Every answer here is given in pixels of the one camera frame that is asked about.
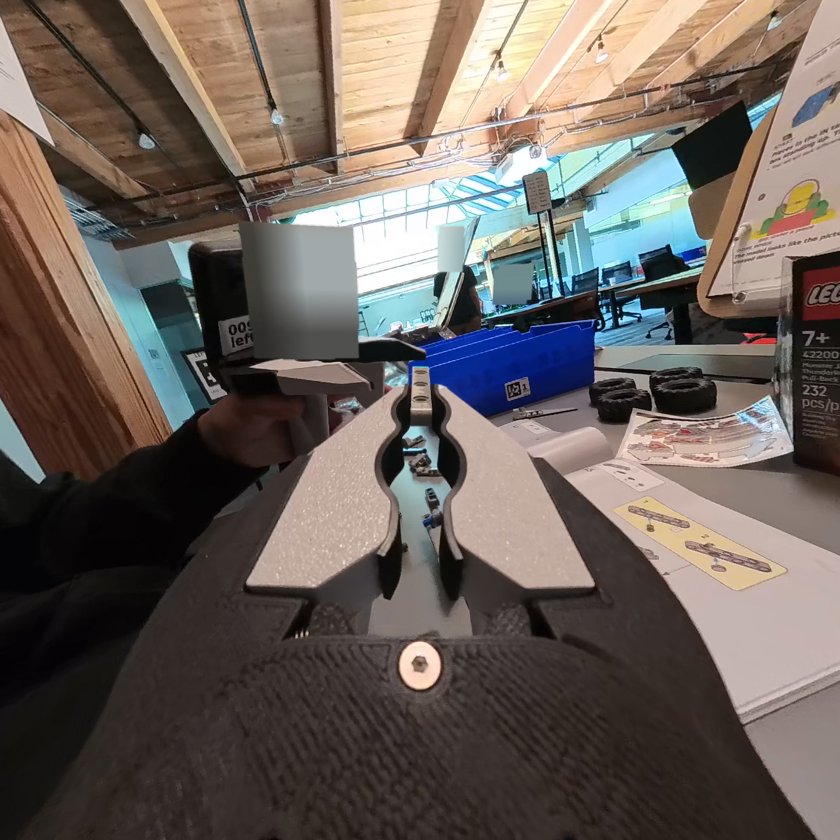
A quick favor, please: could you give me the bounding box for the blue bin with marker label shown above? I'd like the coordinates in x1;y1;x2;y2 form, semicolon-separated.
410;320;596;419

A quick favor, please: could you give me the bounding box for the wooden board with printed sheet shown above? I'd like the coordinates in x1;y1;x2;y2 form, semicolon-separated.
697;0;840;322

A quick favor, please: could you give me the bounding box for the black board with wooden edge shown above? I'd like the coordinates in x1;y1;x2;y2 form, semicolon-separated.
671;100;753;193

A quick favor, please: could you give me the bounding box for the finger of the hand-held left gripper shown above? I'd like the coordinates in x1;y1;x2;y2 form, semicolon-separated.
276;360;376;396
357;338;428;363

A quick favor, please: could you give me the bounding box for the person's left forearm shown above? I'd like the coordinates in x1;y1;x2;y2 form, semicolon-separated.
0;408;277;592

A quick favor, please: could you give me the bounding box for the small grey brick assembly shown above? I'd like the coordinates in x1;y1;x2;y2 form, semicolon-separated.
402;433;448;534

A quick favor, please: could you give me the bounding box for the dark toy truck box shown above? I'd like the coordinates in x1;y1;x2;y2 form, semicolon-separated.
774;252;840;476

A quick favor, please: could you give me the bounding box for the white paper sheet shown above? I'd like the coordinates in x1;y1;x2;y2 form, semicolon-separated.
0;20;55;147

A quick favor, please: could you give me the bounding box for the wooden pillar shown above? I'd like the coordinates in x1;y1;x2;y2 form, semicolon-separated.
0;108;173;480

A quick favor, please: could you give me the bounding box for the white sign on pole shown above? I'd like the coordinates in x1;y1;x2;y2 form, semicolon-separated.
523;172;555;309

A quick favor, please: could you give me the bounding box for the long wooden table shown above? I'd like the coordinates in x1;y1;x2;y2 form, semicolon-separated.
597;266;708;329

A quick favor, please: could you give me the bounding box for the black office chair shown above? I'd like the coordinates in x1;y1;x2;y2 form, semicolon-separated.
600;261;643;329
640;245;688;342

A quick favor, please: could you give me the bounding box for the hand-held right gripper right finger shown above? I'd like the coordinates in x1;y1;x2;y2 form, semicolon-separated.
432;386;597;599

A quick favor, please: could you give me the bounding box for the printed sticker sheet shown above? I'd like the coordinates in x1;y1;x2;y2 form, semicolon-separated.
616;395;795;469

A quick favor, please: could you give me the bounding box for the light grey holed beam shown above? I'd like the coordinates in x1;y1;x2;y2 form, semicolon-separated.
409;366;435;429

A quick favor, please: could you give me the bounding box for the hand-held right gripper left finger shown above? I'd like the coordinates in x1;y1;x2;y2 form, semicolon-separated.
244;386;413;603

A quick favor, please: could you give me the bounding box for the open instruction booklet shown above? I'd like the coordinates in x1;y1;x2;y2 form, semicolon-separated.
497;420;840;725

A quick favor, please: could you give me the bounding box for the person's left hand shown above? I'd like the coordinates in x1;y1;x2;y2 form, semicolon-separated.
196;394;308;469

